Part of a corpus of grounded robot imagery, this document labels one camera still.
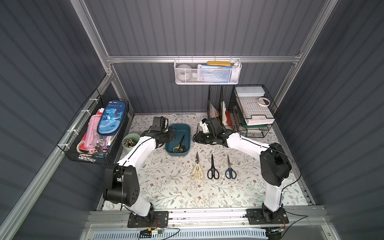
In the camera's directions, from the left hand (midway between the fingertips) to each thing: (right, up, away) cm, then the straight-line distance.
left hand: (174, 135), depth 89 cm
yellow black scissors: (+3, -9, +11) cm, 14 cm away
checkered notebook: (+49, +18, +8) cm, 53 cm away
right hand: (+14, -1, 0) cm, 14 cm away
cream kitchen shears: (+14, -23, 0) cm, 27 cm away
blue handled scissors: (+34, -23, 0) cm, 41 cm away
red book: (+38, +12, +25) cm, 47 cm away
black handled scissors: (+23, -23, 0) cm, 32 cm away
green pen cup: (-24, -3, -6) cm, 25 cm away
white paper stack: (+52, +9, +3) cm, 53 cm away
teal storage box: (+3, +3, +18) cm, 18 cm away
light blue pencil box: (+50, +30, +14) cm, 60 cm away
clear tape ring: (+58, +20, +10) cm, 62 cm away
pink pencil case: (-35, +1, -20) cm, 41 cm away
